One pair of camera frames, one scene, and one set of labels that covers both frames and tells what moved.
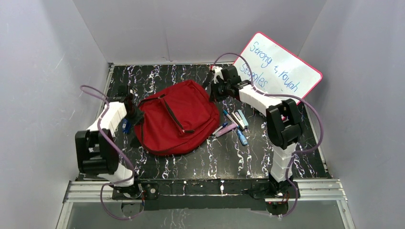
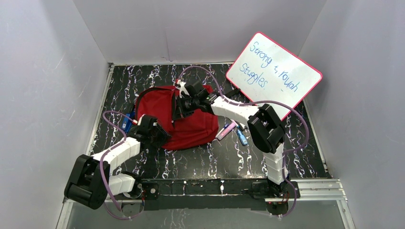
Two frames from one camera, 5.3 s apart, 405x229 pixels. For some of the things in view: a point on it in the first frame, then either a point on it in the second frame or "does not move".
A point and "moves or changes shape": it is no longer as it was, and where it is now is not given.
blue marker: x=242 y=137 does not move
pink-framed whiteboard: x=275 y=70 does not move
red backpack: x=176 y=121 moves or changes shape
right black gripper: x=214 y=97 -> x=180 y=112
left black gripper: x=137 y=114 -> x=156 y=134
